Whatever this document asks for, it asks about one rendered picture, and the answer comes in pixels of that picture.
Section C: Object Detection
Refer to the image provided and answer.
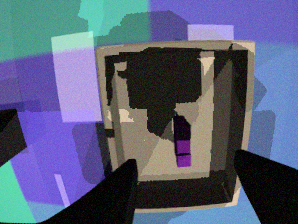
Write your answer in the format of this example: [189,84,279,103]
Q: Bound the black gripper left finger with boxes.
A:
[36,159,138,224]

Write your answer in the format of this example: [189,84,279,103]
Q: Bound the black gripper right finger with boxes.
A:
[234,149,298,224]

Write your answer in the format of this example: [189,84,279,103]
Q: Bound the beige rectangular tray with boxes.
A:
[94,40,255,213]

